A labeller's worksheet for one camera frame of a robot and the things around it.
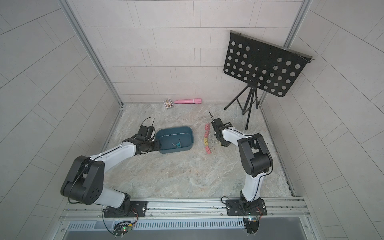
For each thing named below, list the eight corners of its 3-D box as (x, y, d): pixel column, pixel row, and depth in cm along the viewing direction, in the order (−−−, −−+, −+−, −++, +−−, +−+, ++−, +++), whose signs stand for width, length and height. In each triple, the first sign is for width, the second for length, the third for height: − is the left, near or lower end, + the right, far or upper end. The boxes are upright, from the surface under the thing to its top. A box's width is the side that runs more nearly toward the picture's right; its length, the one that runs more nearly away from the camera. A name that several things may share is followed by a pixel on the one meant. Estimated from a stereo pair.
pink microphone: (174, 104, 119) (174, 101, 116) (175, 101, 122) (174, 98, 119) (202, 104, 119) (202, 101, 117) (202, 101, 122) (202, 98, 119)
